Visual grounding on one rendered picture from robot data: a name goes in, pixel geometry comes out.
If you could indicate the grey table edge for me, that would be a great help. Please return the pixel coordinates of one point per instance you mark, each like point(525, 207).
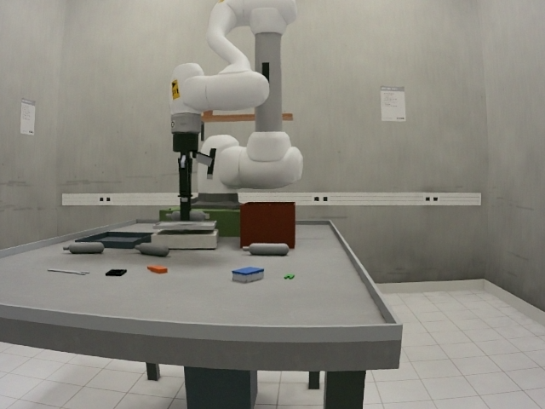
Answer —
point(212, 331)

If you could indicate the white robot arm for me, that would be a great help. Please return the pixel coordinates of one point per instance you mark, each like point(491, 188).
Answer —
point(269, 161)

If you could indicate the red open box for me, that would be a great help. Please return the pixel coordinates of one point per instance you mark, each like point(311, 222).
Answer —
point(267, 223)

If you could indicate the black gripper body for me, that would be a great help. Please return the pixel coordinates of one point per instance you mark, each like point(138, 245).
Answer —
point(185, 142)

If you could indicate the orange block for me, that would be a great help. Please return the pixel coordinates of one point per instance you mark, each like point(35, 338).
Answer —
point(158, 269)

